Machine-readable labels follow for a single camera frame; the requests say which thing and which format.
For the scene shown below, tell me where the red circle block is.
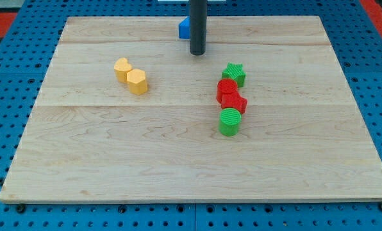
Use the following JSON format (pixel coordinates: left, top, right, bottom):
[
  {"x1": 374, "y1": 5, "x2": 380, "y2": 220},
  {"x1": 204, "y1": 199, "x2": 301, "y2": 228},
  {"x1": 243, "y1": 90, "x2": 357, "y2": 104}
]
[{"x1": 216, "y1": 78, "x2": 238, "y2": 103}]

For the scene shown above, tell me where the red star block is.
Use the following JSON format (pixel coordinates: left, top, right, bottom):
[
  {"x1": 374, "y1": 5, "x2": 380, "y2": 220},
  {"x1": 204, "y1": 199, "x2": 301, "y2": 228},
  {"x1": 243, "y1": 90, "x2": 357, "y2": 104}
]
[{"x1": 220, "y1": 92, "x2": 248, "y2": 114}]

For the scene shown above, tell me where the wooden board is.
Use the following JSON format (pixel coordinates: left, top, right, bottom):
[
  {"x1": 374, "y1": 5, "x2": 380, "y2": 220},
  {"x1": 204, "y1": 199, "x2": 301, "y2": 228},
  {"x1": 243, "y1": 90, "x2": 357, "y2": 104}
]
[{"x1": 0, "y1": 16, "x2": 382, "y2": 204}]

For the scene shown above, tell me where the green star block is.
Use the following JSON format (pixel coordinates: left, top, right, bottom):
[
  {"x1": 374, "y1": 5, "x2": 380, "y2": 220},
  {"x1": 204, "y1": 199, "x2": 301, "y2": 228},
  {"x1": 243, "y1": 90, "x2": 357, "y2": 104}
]
[{"x1": 222, "y1": 62, "x2": 246, "y2": 88}]

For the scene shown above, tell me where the blue block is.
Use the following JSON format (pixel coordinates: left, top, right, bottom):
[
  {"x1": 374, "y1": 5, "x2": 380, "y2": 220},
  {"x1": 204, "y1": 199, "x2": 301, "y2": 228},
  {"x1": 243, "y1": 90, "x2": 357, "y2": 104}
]
[{"x1": 178, "y1": 17, "x2": 190, "y2": 39}]

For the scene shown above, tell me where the yellow heart block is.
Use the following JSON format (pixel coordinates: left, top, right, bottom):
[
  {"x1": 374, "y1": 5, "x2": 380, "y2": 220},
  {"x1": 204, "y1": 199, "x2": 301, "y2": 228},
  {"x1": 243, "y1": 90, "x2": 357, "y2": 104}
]
[{"x1": 113, "y1": 58, "x2": 133, "y2": 83}]

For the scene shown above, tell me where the yellow hexagon block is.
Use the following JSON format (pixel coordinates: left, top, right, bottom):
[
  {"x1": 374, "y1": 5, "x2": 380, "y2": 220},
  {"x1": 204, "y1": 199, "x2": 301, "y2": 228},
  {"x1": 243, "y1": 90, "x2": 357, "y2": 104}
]
[{"x1": 127, "y1": 69, "x2": 148, "y2": 95}]

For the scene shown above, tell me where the green circle block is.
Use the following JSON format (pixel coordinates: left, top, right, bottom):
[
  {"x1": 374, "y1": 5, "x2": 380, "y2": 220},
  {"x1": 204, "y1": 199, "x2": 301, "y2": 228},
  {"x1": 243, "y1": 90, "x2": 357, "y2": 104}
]
[{"x1": 219, "y1": 108, "x2": 242, "y2": 137}]

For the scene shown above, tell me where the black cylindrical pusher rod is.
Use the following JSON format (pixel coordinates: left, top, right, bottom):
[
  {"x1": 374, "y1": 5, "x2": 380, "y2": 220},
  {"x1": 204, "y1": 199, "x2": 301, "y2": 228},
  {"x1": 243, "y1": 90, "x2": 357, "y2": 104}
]
[{"x1": 189, "y1": 0, "x2": 208, "y2": 56}]

